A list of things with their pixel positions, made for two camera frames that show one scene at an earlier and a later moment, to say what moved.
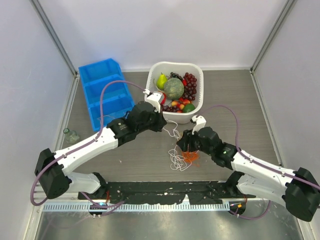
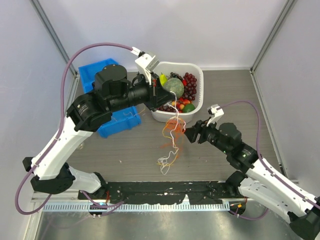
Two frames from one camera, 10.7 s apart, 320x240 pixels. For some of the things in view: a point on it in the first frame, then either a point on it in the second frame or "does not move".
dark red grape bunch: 190,89 does not move
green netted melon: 174,88 does not move
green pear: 161,81 does not move
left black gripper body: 154,124 to 145,91
